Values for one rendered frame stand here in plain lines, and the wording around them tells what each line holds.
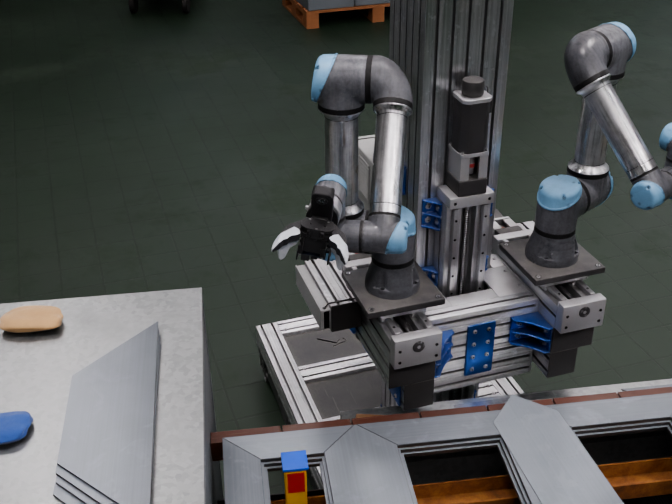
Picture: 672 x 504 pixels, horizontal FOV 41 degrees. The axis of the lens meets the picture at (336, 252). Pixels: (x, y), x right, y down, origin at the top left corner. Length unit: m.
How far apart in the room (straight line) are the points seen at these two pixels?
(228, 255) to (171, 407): 2.66
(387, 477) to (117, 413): 0.64
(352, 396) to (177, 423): 1.44
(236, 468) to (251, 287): 2.28
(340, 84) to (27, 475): 1.11
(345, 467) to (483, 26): 1.18
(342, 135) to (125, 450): 0.91
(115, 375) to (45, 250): 2.85
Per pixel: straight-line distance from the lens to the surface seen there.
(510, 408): 2.37
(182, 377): 2.14
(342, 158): 2.24
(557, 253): 2.58
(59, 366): 2.25
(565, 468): 2.23
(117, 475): 1.89
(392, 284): 2.38
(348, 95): 2.16
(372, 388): 3.40
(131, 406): 2.04
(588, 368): 3.97
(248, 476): 2.17
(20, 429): 2.05
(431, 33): 2.34
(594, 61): 2.38
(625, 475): 2.50
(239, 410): 3.65
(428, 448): 2.25
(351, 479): 2.15
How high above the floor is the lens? 2.36
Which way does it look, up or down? 30 degrees down
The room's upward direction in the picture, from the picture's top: 1 degrees counter-clockwise
